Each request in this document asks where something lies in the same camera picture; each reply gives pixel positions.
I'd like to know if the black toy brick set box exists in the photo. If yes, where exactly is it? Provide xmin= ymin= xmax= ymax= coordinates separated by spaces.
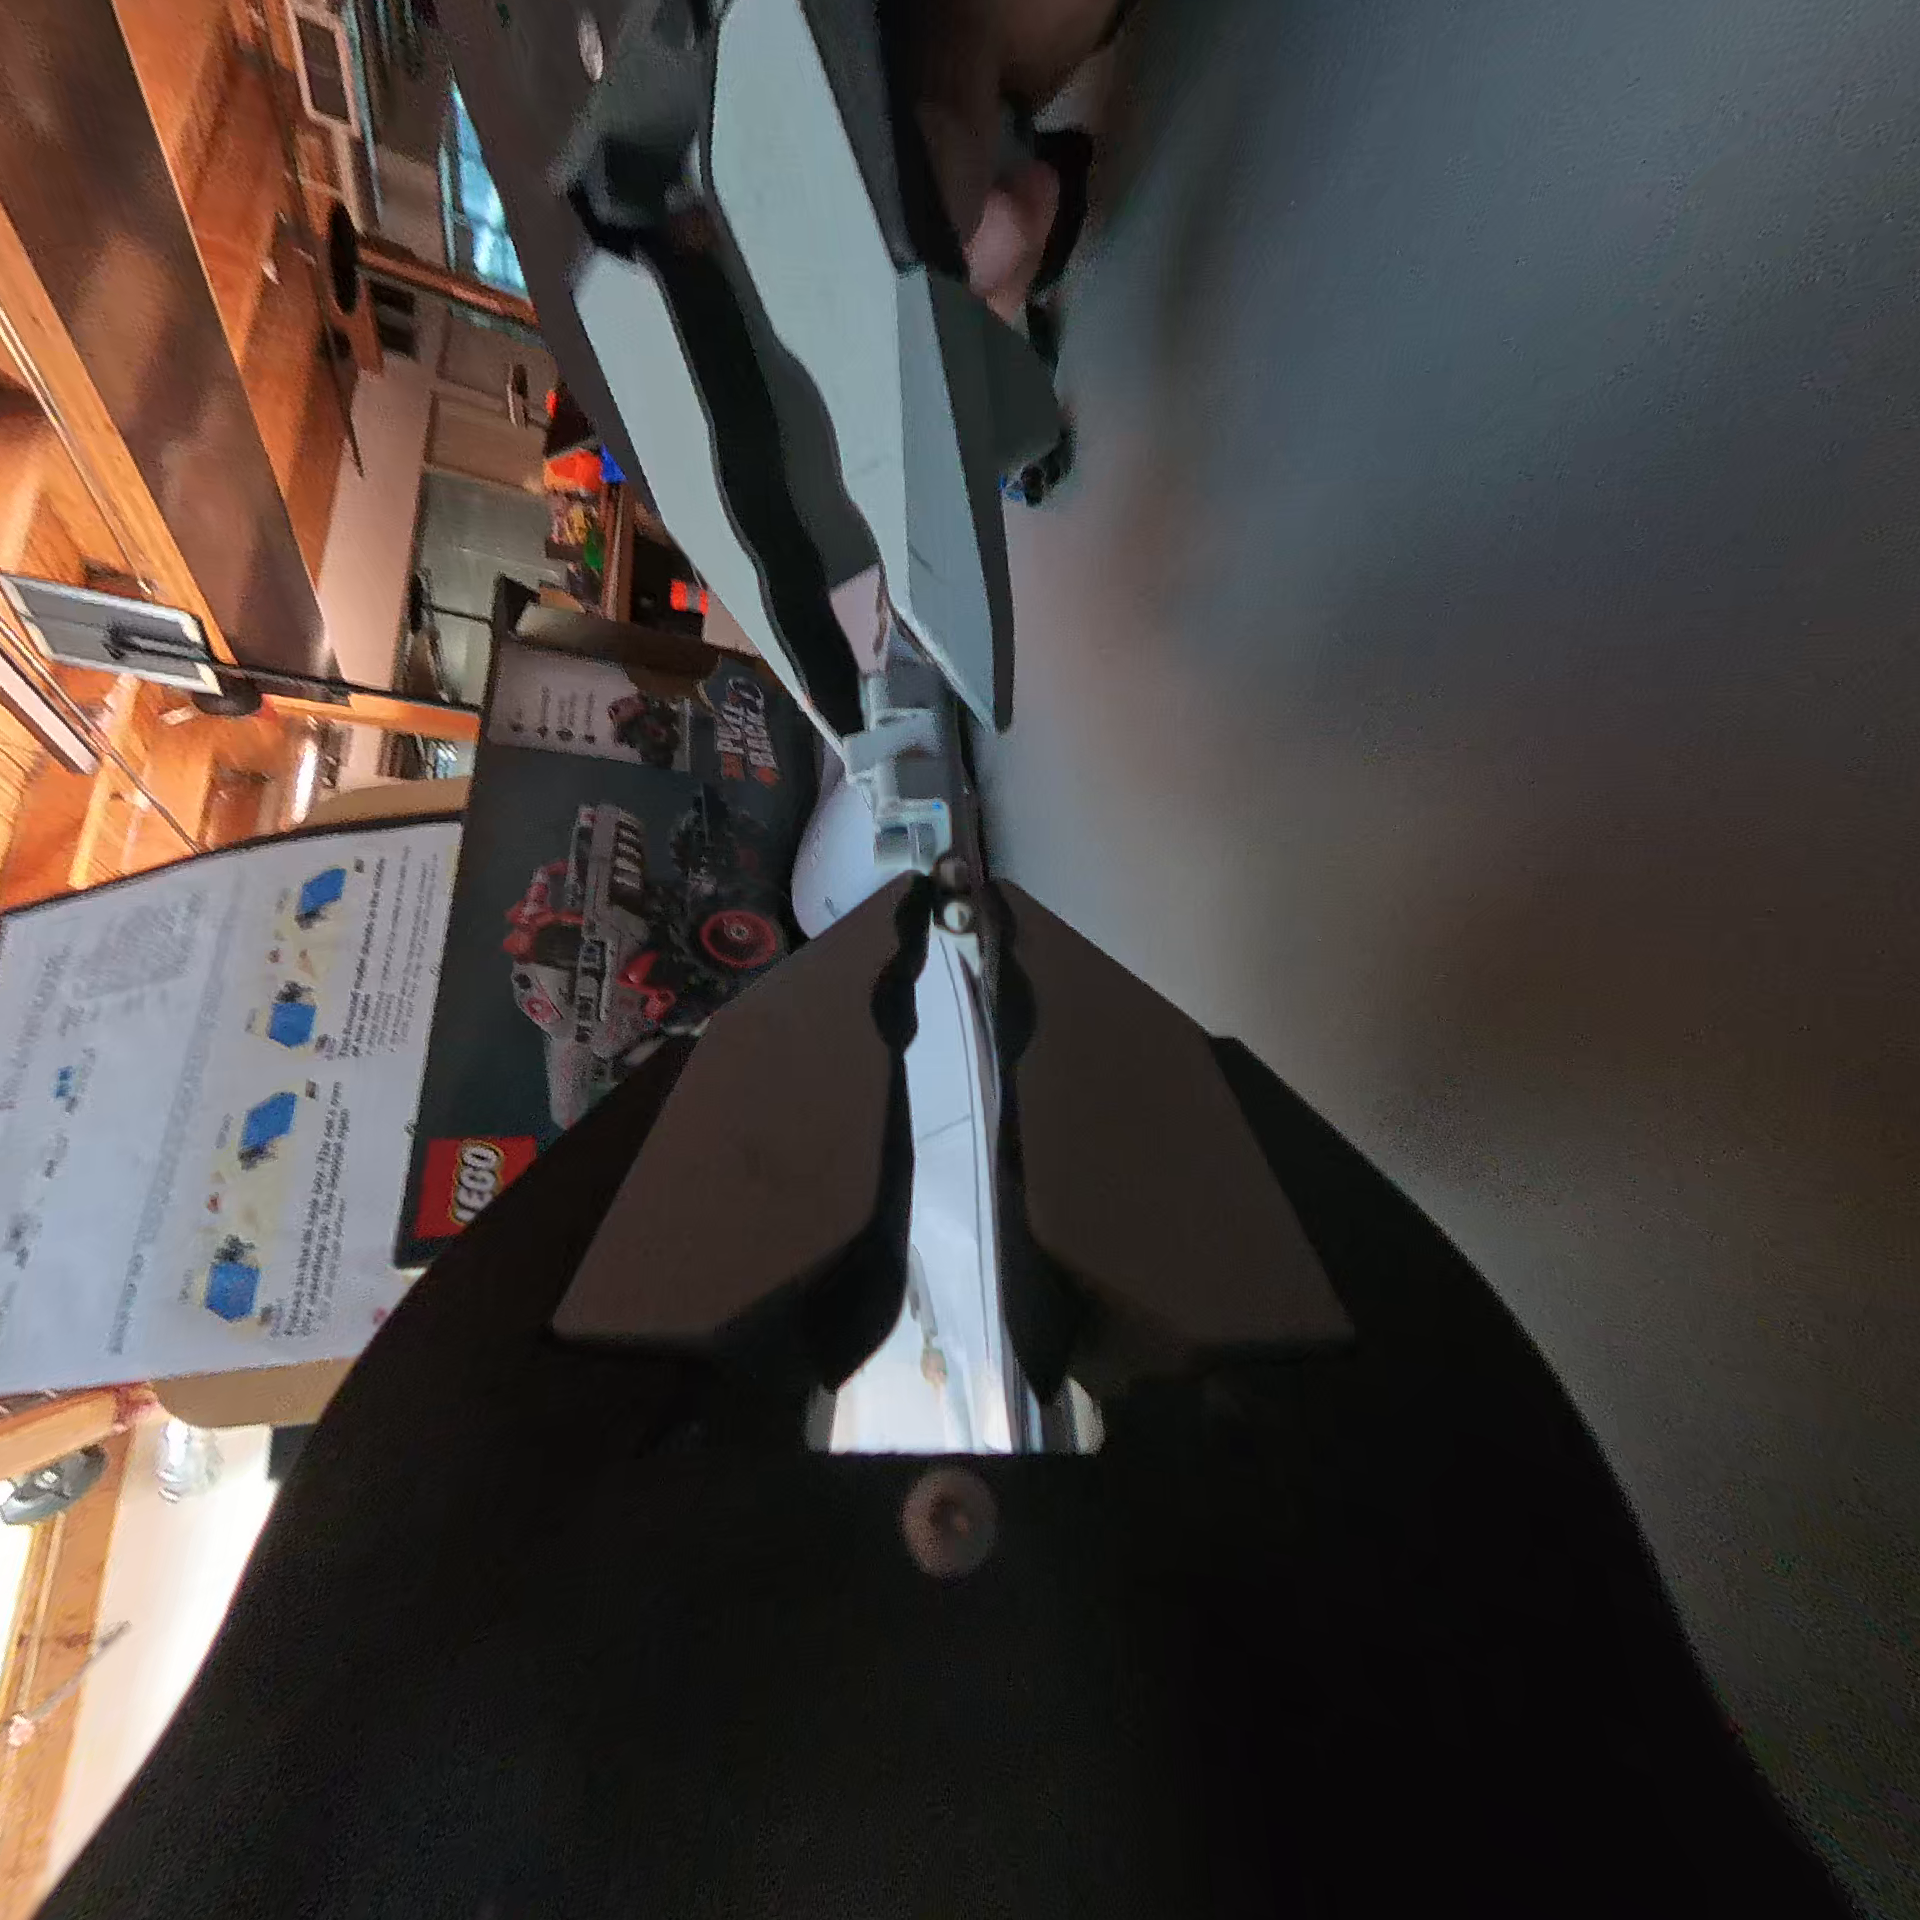
xmin=394 ymin=638 xmax=819 ymax=1268

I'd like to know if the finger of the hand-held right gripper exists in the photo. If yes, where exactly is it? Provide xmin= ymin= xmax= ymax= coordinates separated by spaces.
xmin=572 ymin=221 xmax=890 ymax=743
xmin=701 ymin=0 xmax=1070 ymax=735

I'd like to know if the grey toy brick assembly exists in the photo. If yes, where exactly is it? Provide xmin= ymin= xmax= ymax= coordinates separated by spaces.
xmin=836 ymin=660 xmax=1003 ymax=1037

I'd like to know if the printed instruction poster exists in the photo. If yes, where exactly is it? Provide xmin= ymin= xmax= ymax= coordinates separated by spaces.
xmin=0 ymin=816 xmax=467 ymax=1396

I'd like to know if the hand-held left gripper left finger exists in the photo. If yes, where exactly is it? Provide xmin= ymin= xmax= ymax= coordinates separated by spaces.
xmin=550 ymin=879 xmax=923 ymax=1394

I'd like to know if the person's right hand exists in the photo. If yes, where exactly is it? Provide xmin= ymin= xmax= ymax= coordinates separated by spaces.
xmin=911 ymin=0 xmax=1129 ymax=318

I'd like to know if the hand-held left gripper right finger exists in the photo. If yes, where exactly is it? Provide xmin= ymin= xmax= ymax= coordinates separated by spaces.
xmin=987 ymin=879 xmax=1357 ymax=1402

